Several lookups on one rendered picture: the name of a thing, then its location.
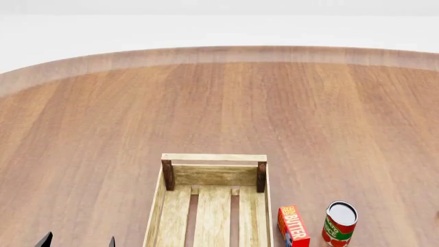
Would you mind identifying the red butter box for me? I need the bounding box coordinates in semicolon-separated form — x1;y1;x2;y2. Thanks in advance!
277;204;311;247

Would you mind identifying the tomato sauce can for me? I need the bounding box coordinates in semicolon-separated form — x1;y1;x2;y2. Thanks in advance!
321;200;359;247

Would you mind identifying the wooden slatted crate tray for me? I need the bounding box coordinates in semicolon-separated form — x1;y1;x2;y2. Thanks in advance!
142;152;275;247

